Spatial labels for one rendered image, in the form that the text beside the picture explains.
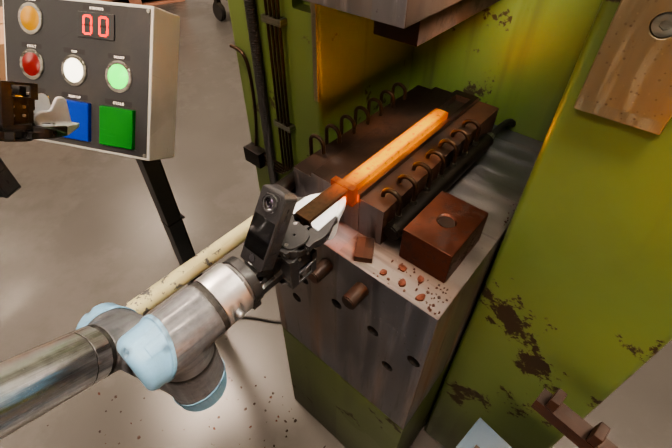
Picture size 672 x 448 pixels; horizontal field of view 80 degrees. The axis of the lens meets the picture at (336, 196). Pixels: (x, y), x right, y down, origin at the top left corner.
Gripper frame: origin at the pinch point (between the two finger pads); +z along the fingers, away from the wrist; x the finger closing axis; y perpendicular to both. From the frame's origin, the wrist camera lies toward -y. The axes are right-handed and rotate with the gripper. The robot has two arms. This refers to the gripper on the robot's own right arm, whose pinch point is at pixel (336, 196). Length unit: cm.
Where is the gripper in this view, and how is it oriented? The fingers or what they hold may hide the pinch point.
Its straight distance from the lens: 63.9
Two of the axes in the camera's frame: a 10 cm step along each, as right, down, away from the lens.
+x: 7.6, 4.4, -4.8
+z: 6.5, -5.1, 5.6
